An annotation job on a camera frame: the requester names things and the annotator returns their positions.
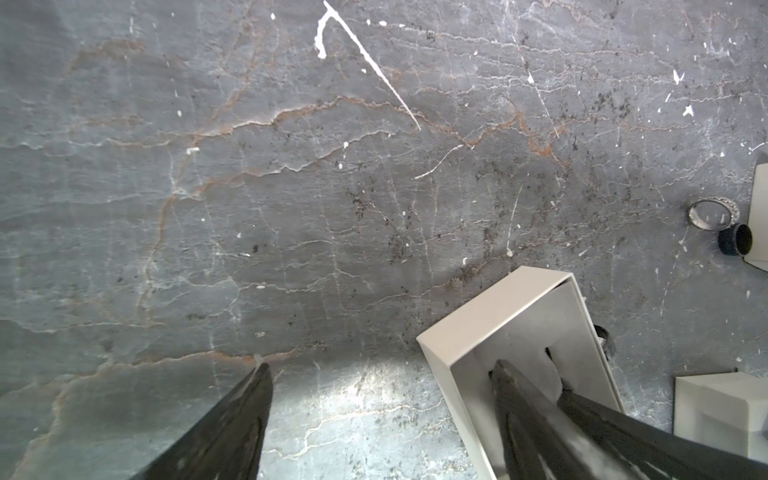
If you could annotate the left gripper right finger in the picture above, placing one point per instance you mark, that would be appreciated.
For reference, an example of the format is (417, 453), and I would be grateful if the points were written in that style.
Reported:
(539, 440)

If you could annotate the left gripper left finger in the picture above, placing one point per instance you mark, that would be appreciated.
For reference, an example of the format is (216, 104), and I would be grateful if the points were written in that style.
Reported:
(226, 443)

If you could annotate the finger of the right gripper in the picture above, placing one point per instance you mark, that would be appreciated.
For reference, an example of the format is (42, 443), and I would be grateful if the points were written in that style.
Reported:
(656, 453)

